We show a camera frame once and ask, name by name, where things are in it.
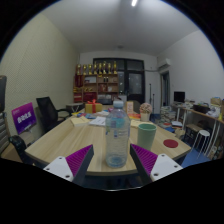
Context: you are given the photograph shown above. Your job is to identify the pale green cup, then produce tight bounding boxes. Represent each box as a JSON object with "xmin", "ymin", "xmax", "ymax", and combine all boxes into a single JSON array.
[{"xmin": 136, "ymin": 122, "xmax": 158, "ymax": 152}]

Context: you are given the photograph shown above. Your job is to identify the long wooden side desk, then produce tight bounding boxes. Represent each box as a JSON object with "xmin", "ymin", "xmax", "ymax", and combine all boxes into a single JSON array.
[{"xmin": 171, "ymin": 101, "xmax": 224, "ymax": 160}]

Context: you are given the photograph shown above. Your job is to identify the yellow gift box red ribbon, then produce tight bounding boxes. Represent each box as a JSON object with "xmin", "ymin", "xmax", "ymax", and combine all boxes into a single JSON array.
[{"xmin": 84, "ymin": 98, "xmax": 104, "ymax": 115}]

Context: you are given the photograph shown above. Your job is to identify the black computer monitor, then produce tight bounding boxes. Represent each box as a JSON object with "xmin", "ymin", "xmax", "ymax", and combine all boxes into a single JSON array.
[{"xmin": 173, "ymin": 90, "xmax": 186, "ymax": 104}]

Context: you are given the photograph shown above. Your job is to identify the white book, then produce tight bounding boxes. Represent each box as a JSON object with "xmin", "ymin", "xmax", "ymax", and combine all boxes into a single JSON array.
[{"xmin": 88, "ymin": 115, "xmax": 108, "ymax": 127}]

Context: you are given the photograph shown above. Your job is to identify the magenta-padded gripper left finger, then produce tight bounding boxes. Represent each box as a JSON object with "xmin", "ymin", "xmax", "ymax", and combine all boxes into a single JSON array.
[{"xmin": 42, "ymin": 144, "xmax": 95, "ymax": 187}]

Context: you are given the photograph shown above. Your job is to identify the wooden shelf unit with trophies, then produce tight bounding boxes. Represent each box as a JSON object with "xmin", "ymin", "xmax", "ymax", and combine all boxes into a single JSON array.
[{"xmin": 72, "ymin": 60, "xmax": 121, "ymax": 104}]

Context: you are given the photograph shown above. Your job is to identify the white wall air conditioner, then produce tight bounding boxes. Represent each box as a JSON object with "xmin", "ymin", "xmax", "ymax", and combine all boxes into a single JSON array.
[{"xmin": 156, "ymin": 57, "xmax": 172, "ymax": 72}]

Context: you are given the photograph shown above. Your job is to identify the pale upright box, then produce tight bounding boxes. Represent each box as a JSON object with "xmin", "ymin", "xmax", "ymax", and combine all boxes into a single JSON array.
[{"xmin": 125, "ymin": 100, "xmax": 135, "ymax": 115}]

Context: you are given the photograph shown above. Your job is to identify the clear plastic water bottle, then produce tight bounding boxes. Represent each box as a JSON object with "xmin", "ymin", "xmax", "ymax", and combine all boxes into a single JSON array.
[{"xmin": 104, "ymin": 100, "xmax": 132, "ymax": 169}]

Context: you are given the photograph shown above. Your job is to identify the tan flat booklet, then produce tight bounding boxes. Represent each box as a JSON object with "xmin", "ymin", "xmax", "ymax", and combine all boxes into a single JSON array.
[{"xmin": 130, "ymin": 119, "xmax": 148, "ymax": 129}]

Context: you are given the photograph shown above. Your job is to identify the black tripod stand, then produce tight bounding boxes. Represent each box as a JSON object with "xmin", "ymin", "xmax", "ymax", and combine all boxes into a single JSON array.
[{"xmin": 147, "ymin": 82, "xmax": 156, "ymax": 115}]

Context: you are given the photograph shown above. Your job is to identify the piles of books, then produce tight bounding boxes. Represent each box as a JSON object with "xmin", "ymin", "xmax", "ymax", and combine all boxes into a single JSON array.
[{"xmin": 159, "ymin": 105, "xmax": 185, "ymax": 134}]

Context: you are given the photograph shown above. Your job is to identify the flat round red coaster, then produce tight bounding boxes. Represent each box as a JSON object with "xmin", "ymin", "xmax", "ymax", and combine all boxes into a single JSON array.
[{"xmin": 162, "ymin": 138, "xmax": 180, "ymax": 150}]

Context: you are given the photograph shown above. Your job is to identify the black printer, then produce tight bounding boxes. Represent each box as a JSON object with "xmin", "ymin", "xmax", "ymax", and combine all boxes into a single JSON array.
[{"xmin": 192, "ymin": 103, "xmax": 212, "ymax": 115}]

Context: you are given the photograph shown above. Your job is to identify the beige notebook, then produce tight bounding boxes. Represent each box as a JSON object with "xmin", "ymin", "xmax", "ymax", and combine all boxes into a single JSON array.
[{"xmin": 69, "ymin": 116, "xmax": 90, "ymax": 128}]

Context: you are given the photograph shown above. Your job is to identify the wooden stool dark frame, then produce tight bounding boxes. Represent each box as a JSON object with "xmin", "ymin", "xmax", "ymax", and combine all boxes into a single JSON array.
[{"xmin": 184, "ymin": 122, "xmax": 203, "ymax": 145}]

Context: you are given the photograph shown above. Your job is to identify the pink flowers in white pot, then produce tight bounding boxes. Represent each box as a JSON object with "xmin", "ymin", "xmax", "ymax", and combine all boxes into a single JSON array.
[{"xmin": 138, "ymin": 102, "xmax": 154, "ymax": 123}]

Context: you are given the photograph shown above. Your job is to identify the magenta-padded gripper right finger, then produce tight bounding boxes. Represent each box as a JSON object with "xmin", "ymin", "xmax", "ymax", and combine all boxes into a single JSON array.
[{"xmin": 129, "ymin": 143, "xmax": 184, "ymax": 186}]

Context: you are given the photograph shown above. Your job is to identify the purple sign board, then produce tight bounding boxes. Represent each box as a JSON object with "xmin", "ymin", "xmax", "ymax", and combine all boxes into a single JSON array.
[{"xmin": 11, "ymin": 101, "xmax": 37, "ymax": 135}]

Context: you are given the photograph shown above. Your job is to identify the orange book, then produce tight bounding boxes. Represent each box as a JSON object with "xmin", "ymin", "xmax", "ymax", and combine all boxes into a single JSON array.
[{"xmin": 128, "ymin": 112, "xmax": 142, "ymax": 121}]

